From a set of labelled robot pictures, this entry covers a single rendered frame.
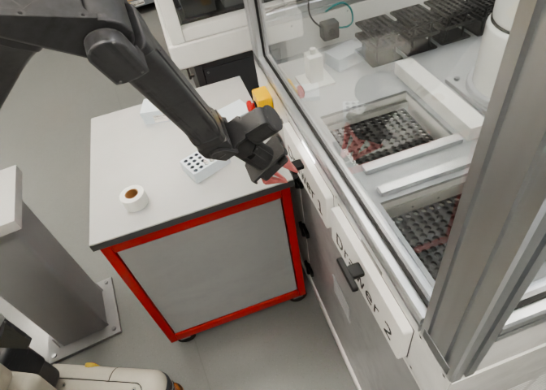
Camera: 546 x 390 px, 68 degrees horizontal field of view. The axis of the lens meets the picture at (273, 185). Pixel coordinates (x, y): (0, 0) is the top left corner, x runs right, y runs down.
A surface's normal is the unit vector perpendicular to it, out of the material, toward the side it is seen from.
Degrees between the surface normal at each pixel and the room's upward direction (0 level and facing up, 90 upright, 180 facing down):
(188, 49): 90
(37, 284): 90
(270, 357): 0
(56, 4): 37
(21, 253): 90
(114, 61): 119
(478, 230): 90
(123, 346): 0
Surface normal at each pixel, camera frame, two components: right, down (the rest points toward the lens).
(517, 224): -0.94, 0.31
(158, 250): 0.30, 0.66
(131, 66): 0.34, 0.90
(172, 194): -0.13, -0.69
